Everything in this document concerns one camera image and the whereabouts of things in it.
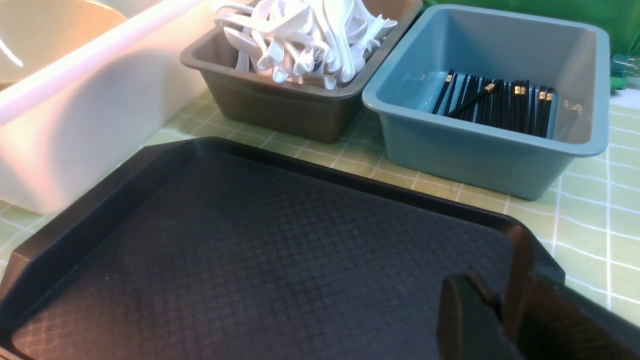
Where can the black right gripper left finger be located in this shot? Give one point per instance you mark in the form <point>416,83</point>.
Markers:
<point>470,322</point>

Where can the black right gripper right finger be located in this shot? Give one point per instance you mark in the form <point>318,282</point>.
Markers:
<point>543,319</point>

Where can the tan noodle bowl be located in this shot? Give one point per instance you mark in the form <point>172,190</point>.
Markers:
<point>36,33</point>

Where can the pile of black chopsticks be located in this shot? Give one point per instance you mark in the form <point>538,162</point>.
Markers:
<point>515,106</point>

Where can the blue chopstick bin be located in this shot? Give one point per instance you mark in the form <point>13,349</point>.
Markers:
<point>571,58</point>

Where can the grey spoon bin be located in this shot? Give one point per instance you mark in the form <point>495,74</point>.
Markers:
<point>301,110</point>

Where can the black serving tray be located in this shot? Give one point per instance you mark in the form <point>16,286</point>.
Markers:
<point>209,249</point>

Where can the pile of white spoons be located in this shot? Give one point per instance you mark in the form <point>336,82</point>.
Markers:
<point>296,40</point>

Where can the large white plastic tub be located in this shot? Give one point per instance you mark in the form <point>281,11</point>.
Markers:
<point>71,123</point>

